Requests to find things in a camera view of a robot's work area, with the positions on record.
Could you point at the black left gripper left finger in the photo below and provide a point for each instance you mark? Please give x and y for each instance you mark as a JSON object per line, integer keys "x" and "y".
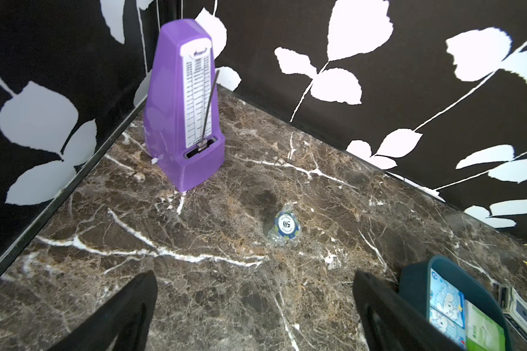
{"x": 121, "y": 323}

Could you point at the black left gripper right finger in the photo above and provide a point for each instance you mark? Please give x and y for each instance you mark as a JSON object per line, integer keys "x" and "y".
{"x": 390, "y": 323}

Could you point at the teal plastic storage box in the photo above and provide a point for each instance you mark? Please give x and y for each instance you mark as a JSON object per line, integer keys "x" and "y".
{"x": 414, "y": 288}

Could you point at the light blue tissue pack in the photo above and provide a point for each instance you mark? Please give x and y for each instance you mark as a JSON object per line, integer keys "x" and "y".
{"x": 447, "y": 311}

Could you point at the green white tissue pack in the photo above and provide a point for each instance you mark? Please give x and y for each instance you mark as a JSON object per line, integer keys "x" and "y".
{"x": 482, "y": 333}

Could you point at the small white patterned box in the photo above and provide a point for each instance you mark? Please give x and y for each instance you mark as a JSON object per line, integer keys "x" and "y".
{"x": 514, "y": 309}

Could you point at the clear small glass jar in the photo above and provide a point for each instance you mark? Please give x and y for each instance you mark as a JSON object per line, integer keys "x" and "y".
{"x": 286, "y": 227}

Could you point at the purple plastic holder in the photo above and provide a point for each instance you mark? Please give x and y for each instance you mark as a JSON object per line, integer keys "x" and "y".
{"x": 181, "y": 119}

